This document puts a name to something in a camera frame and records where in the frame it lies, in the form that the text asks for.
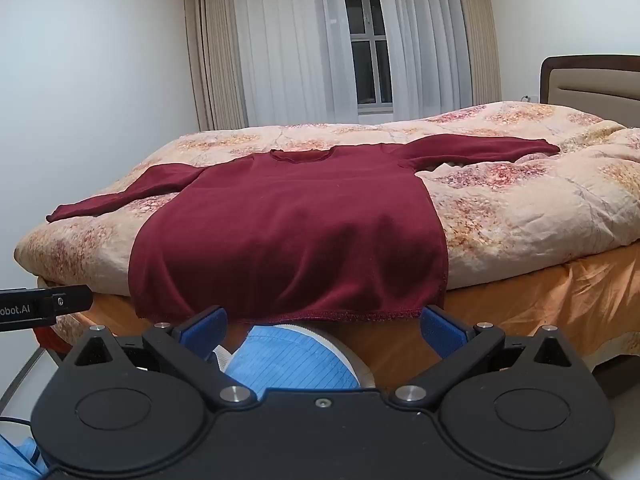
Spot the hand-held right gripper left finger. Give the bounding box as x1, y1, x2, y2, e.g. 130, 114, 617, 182
60, 305, 258, 408

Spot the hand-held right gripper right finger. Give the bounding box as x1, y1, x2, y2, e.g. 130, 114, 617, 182
389, 305, 588, 408

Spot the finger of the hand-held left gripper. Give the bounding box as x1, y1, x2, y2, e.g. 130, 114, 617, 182
42, 284, 94, 317

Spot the maroon long-sleeved sweater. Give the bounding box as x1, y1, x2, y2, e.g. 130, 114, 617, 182
46, 135, 561, 325

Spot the red cloth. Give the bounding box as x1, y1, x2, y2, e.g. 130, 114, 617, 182
34, 327, 69, 362

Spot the blue striped trouser leg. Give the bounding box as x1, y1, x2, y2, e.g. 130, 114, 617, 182
220, 324, 376, 395
0, 435, 49, 480

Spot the orange bed sheet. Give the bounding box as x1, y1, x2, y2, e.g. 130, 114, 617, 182
35, 240, 640, 393

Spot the floral printed duvet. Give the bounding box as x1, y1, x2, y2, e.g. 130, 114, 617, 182
14, 101, 640, 301

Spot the beige curtain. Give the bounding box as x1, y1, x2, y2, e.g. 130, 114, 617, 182
451, 0, 503, 109
182, 0, 249, 132

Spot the brown padded headboard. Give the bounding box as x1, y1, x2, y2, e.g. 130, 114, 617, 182
540, 54, 640, 126

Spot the sheer white curtain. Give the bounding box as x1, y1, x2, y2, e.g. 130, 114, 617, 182
374, 0, 475, 122
230, 0, 360, 127

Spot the window with white frame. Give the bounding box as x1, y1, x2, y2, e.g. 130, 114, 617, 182
340, 0, 394, 115

